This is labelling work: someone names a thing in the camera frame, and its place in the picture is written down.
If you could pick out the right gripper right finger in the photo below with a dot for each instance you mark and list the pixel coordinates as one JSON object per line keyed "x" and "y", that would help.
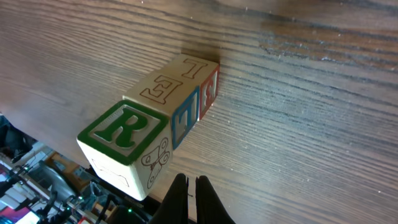
{"x": 210, "y": 210}

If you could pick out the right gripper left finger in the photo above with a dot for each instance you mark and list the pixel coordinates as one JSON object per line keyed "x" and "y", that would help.
{"x": 174, "y": 207}

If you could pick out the wooden block red thirteen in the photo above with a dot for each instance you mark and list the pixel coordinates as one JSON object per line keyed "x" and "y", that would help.
{"x": 129, "y": 146}

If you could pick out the wooden block red three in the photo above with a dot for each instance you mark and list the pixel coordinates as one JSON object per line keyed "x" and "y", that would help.
{"x": 172, "y": 96}

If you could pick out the wooden block number two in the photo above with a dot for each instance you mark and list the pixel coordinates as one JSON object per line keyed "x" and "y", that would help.
{"x": 202, "y": 73}

